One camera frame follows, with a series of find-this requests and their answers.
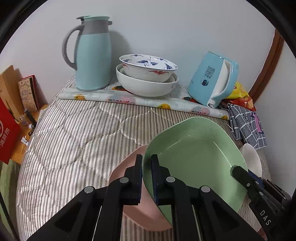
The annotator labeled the patterned notebook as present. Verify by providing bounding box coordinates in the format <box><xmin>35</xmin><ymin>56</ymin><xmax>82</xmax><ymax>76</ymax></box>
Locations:
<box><xmin>18</xmin><ymin>75</ymin><xmax>40</xmax><ymax>113</ymax></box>

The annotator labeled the striped quilted table cover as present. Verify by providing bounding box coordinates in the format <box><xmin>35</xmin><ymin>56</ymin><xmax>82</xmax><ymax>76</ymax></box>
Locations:
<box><xmin>16</xmin><ymin>76</ymin><xmax>271</xmax><ymax>241</ymax></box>

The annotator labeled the green square plate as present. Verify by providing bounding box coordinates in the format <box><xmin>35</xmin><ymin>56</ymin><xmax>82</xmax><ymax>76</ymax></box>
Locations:
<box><xmin>142</xmin><ymin>117</ymin><xmax>247</xmax><ymax>211</ymax></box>

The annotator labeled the large white porcelain bowl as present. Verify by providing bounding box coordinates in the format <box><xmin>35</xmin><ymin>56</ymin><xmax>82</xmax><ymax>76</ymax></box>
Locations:
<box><xmin>116</xmin><ymin>64</ymin><xmax>179</xmax><ymax>97</ymax></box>

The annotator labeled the blue patterned porcelain bowl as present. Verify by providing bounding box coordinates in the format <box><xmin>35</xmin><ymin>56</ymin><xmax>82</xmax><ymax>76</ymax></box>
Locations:
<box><xmin>119</xmin><ymin>54</ymin><xmax>178</xmax><ymax>82</ymax></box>

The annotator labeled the light blue electric kettle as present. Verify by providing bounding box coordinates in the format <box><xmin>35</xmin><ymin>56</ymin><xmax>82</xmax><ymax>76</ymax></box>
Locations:
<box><xmin>188</xmin><ymin>51</ymin><xmax>239</xmax><ymax>108</ymax></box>

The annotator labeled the wooden side shelf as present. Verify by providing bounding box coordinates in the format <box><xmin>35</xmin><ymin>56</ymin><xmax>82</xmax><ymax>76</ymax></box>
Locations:
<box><xmin>10</xmin><ymin>104</ymin><xmax>49</xmax><ymax>165</ymax></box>

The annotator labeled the brown cardboard paper bag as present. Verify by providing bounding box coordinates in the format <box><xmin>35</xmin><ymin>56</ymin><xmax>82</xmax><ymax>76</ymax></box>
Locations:
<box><xmin>1</xmin><ymin>65</ymin><xmax>24</xmax><ymax>121</ymax></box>

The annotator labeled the white patterned bowl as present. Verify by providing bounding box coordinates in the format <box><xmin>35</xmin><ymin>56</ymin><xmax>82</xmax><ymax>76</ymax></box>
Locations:
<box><xmin>239</xmin><ymin>144</ymin><xmax>262</xmax><ymax>177</ymax></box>

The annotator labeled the brown wooden door frame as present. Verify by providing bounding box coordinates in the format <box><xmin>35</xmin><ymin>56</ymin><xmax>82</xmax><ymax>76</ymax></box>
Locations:
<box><xmin>249</xmin><ymin>29</ymin><xmax>285</xmax><ymax>103</ymax></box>

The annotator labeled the blue checkered cloth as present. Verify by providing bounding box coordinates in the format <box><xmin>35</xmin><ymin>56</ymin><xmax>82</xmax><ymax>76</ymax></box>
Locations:
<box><xmin>227</xmin><ymin>103</ymin><xmax>267</xmax><ymax>150</ymax></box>

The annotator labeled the yellow chips bag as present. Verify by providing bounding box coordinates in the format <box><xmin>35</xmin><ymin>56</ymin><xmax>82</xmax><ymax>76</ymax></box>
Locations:
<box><xmin>226</xmin><ymin>81</ymin><xmax>249</xmax><ymax>100</ymax></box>

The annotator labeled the pink square plate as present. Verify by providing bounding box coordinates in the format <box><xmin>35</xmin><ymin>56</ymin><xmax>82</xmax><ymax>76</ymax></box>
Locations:
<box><xmin>109</xmin><ymin>145</ymin><xmax>171</xmax><ymax>232</ymax></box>

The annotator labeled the fruit patterned rolled mat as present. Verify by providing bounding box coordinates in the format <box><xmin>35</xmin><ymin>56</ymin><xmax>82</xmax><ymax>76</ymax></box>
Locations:
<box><xmin>58</xmin><ymin>76</ymin><xmax>230</xmax><ymax>120</ymax></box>

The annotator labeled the light blue thermos jug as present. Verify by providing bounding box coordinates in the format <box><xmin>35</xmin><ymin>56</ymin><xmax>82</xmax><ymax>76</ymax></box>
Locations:
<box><xmin>62</xmin><ymin>16</ymin><xmax>112</xmax><ymax>91</ymax></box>

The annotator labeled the orange snack bag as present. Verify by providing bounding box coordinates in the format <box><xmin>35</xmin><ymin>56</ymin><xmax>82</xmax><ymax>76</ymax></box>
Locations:
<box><xmin>226</xmin><ymin>96</ymin><xmax>256</xmax><ymax>112</ymax></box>

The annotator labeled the red paper bag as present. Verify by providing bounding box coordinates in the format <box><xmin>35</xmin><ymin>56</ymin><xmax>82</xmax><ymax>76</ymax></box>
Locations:
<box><xmin>0</xmin><ymin>100</ymin><xmax>21</xmax><ymax>164</ymax></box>

